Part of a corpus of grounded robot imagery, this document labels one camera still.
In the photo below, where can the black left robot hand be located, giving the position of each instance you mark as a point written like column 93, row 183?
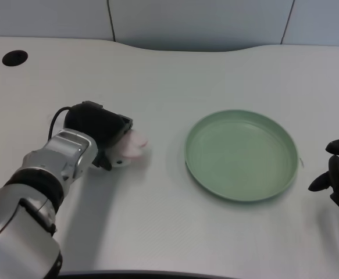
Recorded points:
column 96, row 128

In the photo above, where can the white plush rabbit doll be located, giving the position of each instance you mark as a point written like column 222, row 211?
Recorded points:
column 131, row 145

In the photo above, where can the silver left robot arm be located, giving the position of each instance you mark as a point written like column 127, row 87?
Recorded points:
column 32, row 189

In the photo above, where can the green round plate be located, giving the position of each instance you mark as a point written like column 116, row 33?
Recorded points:
column 241, row 155

